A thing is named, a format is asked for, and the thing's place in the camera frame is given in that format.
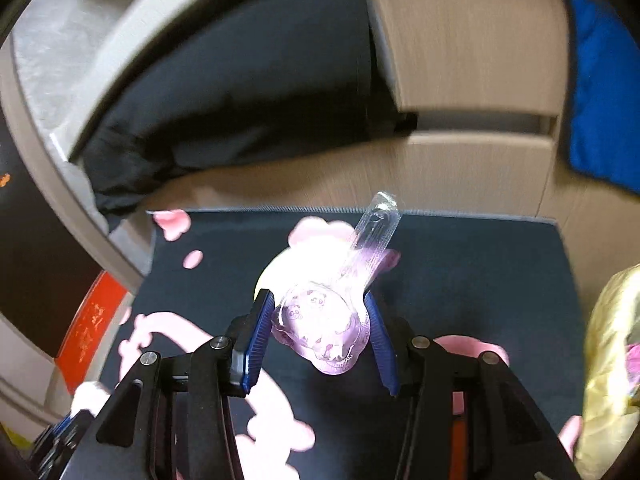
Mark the grey stone counter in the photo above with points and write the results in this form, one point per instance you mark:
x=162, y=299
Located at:
x=165, y=15

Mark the pale yellow plastic bin bag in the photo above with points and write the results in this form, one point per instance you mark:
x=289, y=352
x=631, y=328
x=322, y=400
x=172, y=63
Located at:
x=610, y=360

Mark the black cloth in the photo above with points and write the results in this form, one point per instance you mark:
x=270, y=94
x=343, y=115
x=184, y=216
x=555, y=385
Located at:
x=250, y=110

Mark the black mat with pink print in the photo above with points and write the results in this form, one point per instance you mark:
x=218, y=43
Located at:
x=475, y=285

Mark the light wood cabinet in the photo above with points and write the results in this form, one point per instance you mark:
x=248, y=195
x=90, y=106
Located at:
x=475, y=175

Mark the blue towel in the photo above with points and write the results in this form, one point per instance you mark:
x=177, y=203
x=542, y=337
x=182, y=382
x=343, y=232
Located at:
x=605, y=110

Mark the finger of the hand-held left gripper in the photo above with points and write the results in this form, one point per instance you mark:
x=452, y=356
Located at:
x=62, y=427

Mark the black door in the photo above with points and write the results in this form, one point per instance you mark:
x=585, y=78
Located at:
x=30, y=260

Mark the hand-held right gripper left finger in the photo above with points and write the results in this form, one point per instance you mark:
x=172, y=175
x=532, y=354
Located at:
x=260, y=340

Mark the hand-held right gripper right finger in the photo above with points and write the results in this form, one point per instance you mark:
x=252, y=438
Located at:
x=377, y=345

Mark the light wood drawer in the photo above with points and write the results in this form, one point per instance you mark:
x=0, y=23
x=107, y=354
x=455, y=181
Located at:
x=465, y=45

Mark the clear plastic blister pack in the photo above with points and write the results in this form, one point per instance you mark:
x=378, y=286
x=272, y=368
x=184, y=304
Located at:
x=320, y=330

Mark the red doormat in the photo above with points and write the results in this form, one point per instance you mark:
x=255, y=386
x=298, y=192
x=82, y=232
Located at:
x=90, y=330

